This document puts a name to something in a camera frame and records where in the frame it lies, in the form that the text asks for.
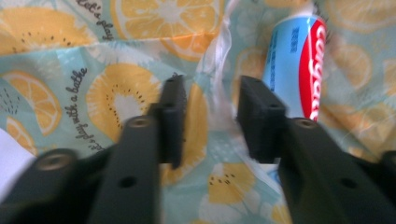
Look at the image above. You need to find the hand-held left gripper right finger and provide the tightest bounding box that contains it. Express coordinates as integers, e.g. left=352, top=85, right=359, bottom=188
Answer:
left=236, top=75, right=288, bottom=164

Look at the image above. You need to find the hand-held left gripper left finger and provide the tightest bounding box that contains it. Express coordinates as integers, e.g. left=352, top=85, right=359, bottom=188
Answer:
left=147, top=74, right=188, bottom=171

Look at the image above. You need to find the red and blue toothpaste tube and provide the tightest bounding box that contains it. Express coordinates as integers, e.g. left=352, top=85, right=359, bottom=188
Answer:
left=261, top=8, right=329, bottom=188

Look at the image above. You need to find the fruit print fabric bag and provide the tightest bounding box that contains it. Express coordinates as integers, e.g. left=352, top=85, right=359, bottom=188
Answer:
left=0, top=0, right=396, bottom=224

